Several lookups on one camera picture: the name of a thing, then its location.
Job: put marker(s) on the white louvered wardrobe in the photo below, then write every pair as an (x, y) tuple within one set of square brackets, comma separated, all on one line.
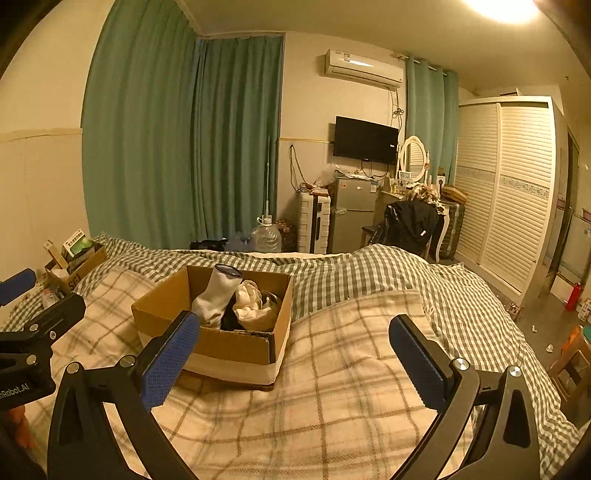
[(508, 194)]

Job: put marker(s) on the black jacket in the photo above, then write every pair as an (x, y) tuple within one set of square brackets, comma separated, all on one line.
[(411, 226)]

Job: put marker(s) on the wide green curtain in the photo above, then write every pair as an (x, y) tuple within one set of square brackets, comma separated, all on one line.
[(138, 129)]

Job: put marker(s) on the small clear bottle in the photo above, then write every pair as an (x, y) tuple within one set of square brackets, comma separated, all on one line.
[(50, 299)]

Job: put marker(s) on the white air conditioner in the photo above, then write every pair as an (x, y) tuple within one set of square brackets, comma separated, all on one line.
[(362, 69)]

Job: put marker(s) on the green checked duvet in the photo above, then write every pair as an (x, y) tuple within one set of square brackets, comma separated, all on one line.
[(392, 272)]

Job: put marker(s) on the cream cloth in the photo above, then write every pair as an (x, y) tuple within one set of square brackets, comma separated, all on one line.
[(251, 309)]

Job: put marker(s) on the green white carton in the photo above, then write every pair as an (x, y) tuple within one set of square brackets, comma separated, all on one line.
[(78, 243)]

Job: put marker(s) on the small silver fridge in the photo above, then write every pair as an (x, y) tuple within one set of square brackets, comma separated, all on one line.
[(353, 217)]

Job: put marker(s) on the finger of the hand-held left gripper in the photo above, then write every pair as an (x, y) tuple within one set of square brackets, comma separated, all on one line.
[(16, 281), (60, 316)]

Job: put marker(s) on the person's left hand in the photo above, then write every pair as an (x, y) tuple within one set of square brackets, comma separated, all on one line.
[(22, 427)]

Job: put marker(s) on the white ribbed suitcase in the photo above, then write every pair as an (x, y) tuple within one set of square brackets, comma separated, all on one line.
[(309, 221)]

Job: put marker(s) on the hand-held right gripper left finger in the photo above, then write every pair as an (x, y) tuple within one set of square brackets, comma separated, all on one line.
[(168, 364)]

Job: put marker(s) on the oval white vanity mirror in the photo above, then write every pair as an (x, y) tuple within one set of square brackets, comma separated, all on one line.
[(414, 157)]

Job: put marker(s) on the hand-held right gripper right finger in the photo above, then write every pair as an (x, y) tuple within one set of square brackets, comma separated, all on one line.
[(415, 364)]

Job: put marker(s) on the dark patterned bag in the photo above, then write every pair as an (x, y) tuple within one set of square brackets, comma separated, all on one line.
[(287, 236)]

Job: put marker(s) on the large clear water bottle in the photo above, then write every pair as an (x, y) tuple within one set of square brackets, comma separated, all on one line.
[(265, 237)]

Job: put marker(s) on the white pole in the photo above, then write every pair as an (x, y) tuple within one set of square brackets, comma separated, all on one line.
[(268, 180)]

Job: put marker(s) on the clear plastic bag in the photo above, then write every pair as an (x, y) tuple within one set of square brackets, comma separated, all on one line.
[(328, 175)]

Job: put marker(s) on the black wall television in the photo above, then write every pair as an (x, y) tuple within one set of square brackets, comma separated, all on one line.
[(364, 140)]

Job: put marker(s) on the wooden stool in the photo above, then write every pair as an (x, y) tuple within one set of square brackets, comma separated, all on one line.
[(565, 364)]

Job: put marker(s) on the dark chair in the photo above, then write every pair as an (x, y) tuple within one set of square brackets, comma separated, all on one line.
[(371, 235)]

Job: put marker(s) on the white sock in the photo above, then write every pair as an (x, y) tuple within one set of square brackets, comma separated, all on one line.
[(214, 295)]

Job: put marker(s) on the blond wig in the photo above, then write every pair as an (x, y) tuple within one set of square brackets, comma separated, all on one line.
[(425, 194)]

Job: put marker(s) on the red fire extinguisher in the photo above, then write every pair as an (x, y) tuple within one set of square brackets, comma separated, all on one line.
[(574, 296)]

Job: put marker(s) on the small cardboard box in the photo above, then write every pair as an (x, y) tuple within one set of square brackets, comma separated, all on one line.
[(83, 272)]

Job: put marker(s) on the narrow green curtain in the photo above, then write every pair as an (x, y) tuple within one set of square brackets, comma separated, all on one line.
[(431, 115)]

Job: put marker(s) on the brown suitcase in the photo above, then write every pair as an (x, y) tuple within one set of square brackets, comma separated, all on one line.
[(452, 230)]

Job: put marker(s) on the ceiling light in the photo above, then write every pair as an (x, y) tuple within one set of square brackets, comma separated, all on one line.
[(501, 8)]

